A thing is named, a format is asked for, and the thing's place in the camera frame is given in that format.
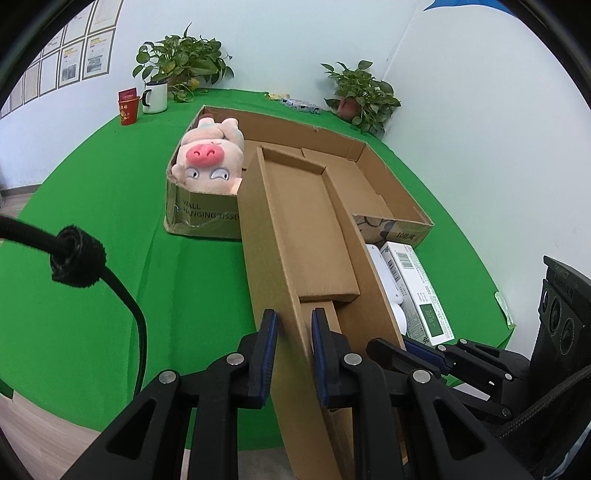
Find white green carton box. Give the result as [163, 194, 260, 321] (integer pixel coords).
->
[381, 241, 455, 347]

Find white plastic device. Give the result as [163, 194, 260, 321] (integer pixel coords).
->
[366, 244, 408, 335]

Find small brown cardboard tray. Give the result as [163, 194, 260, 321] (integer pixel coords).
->
[238, 146, 403, 479]

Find pink pig plush toy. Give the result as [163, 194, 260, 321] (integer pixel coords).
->
[170, 117, 245, 195]

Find large brown cardboard box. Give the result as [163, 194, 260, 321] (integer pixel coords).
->
[163, 106, 433, 247]

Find green table cloth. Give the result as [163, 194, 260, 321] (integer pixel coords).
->
[1, 101, 510, 431]

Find patterned tissue packet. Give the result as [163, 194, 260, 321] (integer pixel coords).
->
[280, 98, 322, 114]

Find right potted green plant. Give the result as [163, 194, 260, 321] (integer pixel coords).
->
[322, 60, 401, 138]

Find potted green plant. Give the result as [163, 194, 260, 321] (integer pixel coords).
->
[322, 60, 401, 138]
[131, 26, 235, 103]

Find yellow paper packet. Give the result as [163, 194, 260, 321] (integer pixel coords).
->
[266, 92, 290, 101]

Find red paper cup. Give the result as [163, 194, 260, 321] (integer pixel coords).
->
[118, 87, 139, 126]

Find left potted green plant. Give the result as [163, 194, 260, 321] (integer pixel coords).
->
[131, 26, 235, 103]

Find black camera box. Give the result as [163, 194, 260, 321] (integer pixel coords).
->
[530, 256, 590, 396]

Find black cable with velcro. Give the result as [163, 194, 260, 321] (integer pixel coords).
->
[0, 215, 150, 400]

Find wall document frames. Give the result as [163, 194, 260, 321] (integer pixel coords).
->
[1, 0, 123, 117]

